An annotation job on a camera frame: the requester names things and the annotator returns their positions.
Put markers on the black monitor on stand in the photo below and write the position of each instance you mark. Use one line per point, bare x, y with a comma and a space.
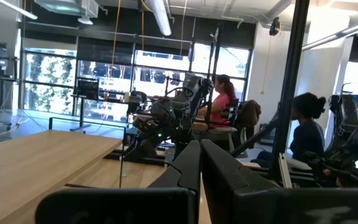
87, 88

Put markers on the background black robot arm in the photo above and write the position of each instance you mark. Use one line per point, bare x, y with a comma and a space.
350, 137

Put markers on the long ceiling light strip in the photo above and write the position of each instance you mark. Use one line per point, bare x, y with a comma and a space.
340, 32

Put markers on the white office chair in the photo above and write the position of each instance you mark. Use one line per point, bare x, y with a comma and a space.
219, 132
297, 163

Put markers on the person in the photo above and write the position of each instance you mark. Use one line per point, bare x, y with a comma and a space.
306, 137
221, 105

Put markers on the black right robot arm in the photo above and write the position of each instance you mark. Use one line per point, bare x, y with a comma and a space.
194, 90

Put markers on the round ceiling lamp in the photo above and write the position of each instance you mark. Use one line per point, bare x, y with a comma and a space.
85, 21

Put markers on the ceiling ventilation unit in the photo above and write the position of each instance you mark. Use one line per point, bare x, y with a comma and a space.
67, 7

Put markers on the white ceiling pipe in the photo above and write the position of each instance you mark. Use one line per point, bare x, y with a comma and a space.
162, 17

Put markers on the office chair with brown jacket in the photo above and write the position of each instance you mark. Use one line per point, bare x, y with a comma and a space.
249, 115

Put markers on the black tripod stand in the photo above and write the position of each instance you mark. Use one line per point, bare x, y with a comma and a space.
215, 62

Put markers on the ceiling tube light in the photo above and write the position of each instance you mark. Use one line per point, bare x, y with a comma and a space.
17, 9

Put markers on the wooden shelf with black legs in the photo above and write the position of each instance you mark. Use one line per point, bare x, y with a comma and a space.
26, 161

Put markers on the white corner bracket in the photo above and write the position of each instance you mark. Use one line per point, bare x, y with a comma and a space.
284, 171

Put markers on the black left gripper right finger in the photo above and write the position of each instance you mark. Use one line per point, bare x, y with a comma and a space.
275, 208

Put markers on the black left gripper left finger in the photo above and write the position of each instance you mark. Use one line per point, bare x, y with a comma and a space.
120, 205

